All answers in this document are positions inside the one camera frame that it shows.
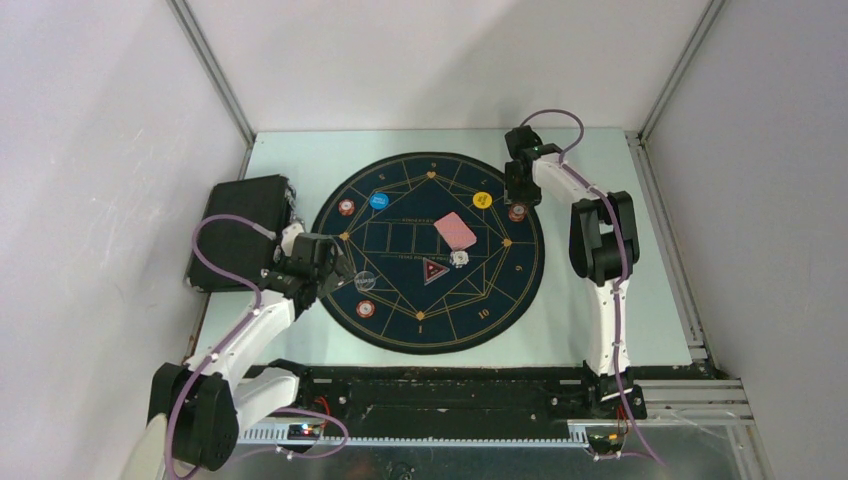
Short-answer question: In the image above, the red poker chip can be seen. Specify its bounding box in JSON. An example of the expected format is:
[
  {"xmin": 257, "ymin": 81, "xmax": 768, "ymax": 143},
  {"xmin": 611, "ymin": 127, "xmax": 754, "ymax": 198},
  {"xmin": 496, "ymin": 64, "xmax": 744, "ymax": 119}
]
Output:
[
  {"xmin": 508, "ymin": 203, "xmax": 528, "ymax": 223},
  {"xmin": 355, "ymin": 300, "xmax": 376, "ymax": 319},
  {"xmin": 337, "ymin": 199, "xmax": 356, "ymax": 217}
]

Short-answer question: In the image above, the yellow big blind button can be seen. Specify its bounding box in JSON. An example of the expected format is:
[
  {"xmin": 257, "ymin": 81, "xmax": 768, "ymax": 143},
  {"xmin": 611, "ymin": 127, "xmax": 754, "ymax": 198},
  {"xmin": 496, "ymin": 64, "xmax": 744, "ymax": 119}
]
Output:
[{"xmin": 472, "ymin": 191, "xmax": 493, "ymax": 210}]

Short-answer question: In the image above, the blue small blind button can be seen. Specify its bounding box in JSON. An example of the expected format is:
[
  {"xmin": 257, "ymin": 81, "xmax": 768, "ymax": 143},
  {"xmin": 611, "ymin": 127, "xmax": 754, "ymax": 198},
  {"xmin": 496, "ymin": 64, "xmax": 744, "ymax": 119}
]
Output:
[{"xmin": 369, "ymin": 192, "xmax": 390, "ymax": 211}]

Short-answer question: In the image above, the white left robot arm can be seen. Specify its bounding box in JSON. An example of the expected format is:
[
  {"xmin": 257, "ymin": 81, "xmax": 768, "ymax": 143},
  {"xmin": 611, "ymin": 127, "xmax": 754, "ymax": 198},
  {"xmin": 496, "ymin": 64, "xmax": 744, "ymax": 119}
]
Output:
[{"xmin": 148, "ymin": 214, "xmax": 355, "ymax": 479}]

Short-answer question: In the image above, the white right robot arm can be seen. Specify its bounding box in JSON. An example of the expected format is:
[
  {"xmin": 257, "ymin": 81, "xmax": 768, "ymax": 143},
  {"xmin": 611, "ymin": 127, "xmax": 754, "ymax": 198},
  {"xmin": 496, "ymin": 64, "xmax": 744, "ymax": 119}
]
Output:
[{"xmin": 504, "ymin": 125, "xmax": 640, "ymax": 418}]

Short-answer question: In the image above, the clear round button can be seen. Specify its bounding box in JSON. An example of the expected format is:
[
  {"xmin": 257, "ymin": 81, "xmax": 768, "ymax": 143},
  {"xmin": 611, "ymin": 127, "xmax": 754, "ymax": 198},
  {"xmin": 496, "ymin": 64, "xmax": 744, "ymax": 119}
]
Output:
[{"xmin": 353, "ymin": 271, "xmax": 377, "ymax": 292}]

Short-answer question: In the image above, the black carrying case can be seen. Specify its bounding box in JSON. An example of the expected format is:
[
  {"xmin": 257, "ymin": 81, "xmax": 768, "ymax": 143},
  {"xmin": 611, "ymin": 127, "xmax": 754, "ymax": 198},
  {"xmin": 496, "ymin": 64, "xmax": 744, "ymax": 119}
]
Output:
[{"xmin": 198, "ymin": 174, "xmax": 296, "ymax": 284}]

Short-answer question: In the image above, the red playing card deck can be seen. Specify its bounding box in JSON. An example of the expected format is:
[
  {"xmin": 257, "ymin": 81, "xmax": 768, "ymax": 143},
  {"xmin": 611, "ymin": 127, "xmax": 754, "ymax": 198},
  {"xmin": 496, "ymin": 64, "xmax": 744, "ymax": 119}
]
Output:
[{"xmin": 434, "ymin": 212, "xmax": 477, "ymax": 251}]

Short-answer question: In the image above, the red triangular marker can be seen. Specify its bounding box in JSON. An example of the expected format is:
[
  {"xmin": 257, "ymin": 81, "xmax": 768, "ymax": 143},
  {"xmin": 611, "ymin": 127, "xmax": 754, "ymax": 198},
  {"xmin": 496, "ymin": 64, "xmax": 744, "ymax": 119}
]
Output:
[{"xmin": 422, "ymin": 258, "xmax": 451, "ymax": 285}]

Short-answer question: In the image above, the white dealer button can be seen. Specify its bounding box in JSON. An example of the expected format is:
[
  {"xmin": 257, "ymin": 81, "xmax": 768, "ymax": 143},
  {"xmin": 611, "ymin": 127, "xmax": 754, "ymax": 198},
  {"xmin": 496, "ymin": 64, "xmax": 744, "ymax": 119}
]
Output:
[{"xmin": 449, "ymin": 250, "xmax": 469, "ymax": 269}]

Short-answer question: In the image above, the round dark poker mat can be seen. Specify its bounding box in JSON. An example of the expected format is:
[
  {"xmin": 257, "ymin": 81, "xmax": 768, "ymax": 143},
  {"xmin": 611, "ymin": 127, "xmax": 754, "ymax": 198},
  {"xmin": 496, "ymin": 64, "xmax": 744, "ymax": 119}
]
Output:
[{"xmin": 313, "ymin": 152, "xmax": 545, "ymax": 355}]

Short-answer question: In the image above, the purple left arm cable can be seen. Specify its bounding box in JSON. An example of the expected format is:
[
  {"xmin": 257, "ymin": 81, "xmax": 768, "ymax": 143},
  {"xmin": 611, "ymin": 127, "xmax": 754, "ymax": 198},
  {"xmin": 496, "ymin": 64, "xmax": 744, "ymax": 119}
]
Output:
[{"xmin": 164, "ymin": 214, "xmax": 350, "ymax": 480}]

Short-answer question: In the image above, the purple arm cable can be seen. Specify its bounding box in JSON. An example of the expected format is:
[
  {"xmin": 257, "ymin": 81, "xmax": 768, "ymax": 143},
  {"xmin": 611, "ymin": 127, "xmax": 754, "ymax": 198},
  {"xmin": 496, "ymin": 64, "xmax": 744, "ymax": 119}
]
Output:
[
  {"xmin": 164, "ymin": 214, "xmax": 350, "ymax": 480},
  {"xmin": 519, "ymin": 109, "xmax": 667, "ymax": 468}
]

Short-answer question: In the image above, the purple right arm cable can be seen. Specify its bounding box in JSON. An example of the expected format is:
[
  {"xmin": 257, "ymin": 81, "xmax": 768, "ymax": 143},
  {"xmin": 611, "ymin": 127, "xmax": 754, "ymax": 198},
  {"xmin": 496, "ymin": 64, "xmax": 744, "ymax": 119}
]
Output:
[{"xmin": 519, "ymin": 109, "xmax": 667, "ymax": 468}]

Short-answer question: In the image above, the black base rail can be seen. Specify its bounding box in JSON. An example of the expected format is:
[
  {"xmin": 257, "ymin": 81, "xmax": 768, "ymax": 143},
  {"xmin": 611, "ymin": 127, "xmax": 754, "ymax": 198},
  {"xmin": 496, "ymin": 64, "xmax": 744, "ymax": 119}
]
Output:
[{"xmin": 271, "ymin": 359, "xmax": 620, "ymax": 442}]

